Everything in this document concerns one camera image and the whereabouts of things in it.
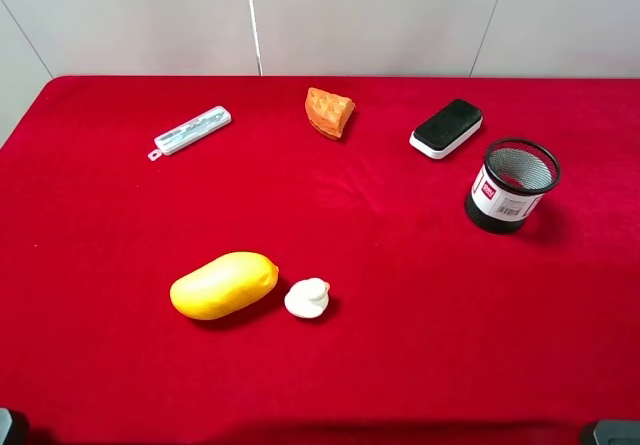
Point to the red table cloth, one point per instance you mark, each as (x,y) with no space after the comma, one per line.
(436,331)

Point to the orange waffle piece toy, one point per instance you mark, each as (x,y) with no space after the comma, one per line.
(328,113)

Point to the yellow mango toy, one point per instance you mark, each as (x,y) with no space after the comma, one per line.
(225,285)

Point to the black mesh pen holder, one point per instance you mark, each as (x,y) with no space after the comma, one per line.
(515,175)

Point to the small white duck toy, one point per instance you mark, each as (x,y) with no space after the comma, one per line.
(308,299)

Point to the black white board eraser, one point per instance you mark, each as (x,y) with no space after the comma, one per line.
(447,129)

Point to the grey plastic utensil case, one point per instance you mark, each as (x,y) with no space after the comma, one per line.
(189,132)

